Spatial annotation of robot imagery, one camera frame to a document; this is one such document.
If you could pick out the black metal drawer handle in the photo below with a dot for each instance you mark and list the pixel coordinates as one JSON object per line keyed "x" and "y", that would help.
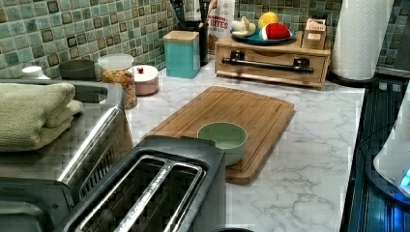
{"x": 300, "y": 65}

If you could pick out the wooden drawer front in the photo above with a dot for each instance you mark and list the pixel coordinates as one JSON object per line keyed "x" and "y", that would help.
{"x": 315, "y": 79}

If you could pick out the wooden drawer box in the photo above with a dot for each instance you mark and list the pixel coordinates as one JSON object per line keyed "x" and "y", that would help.
{"x": 294, "y": 46}

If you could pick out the green ceramic bowl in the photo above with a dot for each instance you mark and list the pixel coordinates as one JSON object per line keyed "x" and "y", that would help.
{"x": 229, "y": 137}

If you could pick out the bamboo cutting board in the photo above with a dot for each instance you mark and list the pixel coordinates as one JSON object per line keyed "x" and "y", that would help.
{"x": 264, "y": 119}

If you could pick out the pink lidded ceramic pot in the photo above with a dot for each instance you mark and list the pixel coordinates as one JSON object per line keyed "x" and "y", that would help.
{"x": 146, "y": 79}

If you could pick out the teal canister wooden lid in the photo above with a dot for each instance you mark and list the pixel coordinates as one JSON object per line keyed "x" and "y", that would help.
{"x": 182, "y": 58}

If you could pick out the black steel toaster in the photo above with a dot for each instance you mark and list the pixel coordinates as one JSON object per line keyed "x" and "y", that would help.
{"x": 164, "y": 184}

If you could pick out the black utensil holder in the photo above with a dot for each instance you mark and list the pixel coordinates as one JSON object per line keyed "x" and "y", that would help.
{"x": 202, "y": 29}

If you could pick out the blue plate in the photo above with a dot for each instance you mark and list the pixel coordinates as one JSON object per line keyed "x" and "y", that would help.
{"x": 257, "y": 40}

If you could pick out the white toy garlic banana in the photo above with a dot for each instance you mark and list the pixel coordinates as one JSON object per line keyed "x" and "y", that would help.
{"x": 243, "y": 27}

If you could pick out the glass cereal jar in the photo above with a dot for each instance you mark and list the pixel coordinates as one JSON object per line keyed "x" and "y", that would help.
{"x": 117, "y": 68}

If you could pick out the snack bites box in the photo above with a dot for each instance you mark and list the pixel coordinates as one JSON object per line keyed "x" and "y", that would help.
{"x": 219, "y": 17}

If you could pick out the red white toy fruit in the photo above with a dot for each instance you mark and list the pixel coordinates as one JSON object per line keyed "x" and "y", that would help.
{"x": 274, "y": 31}

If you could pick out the yellow toy lemon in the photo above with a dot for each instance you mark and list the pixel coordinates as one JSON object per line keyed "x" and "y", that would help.
{"x": 267, "y": 18}

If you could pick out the dark grey bowl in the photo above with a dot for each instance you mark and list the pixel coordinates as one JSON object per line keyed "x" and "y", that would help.
{"x": 77, "y": 70}

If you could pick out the small wooden tea box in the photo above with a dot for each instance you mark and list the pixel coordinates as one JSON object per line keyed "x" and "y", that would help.
{"x": 314, "y": 36}

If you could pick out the black paper towel base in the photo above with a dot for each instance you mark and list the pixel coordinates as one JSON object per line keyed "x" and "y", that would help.
{"x": 351, "y": 82}

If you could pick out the folded green towel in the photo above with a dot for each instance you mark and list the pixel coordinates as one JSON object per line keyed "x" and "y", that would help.
{"x": 32, "y": 115}

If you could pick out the stainless toaster oven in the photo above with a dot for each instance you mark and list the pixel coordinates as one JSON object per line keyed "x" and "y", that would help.
{"x": 39, "y": 188}

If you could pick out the white jar lid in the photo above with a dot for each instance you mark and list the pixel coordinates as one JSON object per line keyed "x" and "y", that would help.
{"x": 35, "y": 72}

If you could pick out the white paper towel roll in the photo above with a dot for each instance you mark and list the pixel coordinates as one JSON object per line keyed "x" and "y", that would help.
{"x": 361, "y": 30}

